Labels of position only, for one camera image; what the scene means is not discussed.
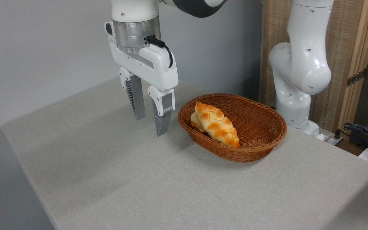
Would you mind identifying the braided golden bread loaf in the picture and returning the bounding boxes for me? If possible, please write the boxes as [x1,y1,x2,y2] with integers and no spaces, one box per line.
[194,101,241,149]

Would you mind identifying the white power strip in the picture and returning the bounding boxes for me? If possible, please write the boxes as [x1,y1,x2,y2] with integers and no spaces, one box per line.
[322,132,345,147]

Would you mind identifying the wooden rattan folding screen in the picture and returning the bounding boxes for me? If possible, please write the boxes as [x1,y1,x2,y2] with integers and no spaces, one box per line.
[262,0,368,133]

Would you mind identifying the grey-blue cable bundle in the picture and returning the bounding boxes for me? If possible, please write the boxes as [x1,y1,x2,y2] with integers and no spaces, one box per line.
[341,122,368,151]

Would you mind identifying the metal screen hinge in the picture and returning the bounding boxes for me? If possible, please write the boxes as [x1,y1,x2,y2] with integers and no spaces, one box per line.
[346,68,367,88]

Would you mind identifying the grey tablecloth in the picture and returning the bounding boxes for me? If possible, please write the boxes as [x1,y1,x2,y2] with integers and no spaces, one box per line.
[1,77,368,230]

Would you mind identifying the small round bread roll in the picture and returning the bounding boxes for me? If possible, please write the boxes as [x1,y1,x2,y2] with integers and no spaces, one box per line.
[190,111,205,133]

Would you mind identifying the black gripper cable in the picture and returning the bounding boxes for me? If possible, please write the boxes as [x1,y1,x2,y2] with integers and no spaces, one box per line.
[146,35,174,69]

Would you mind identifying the brown woven wicker basket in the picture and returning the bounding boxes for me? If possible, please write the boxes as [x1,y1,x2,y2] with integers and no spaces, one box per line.
[177,93,288,163]

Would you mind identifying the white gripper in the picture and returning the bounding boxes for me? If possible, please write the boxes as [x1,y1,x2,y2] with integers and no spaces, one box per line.
[104,21,179,137]

